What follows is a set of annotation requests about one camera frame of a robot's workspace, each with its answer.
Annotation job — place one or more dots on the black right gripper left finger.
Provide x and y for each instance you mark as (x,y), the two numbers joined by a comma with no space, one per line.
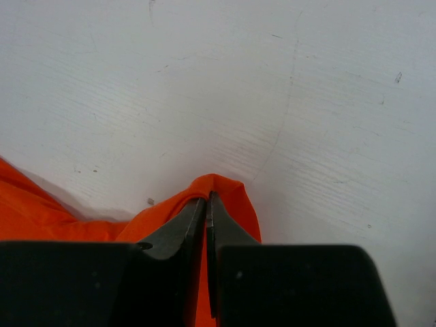
(173,255)

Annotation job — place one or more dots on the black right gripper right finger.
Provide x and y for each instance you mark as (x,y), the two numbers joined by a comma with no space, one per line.
(221,230)

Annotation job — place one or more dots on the orange t shirt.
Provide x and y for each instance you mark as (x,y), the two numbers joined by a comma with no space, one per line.
(30,213)

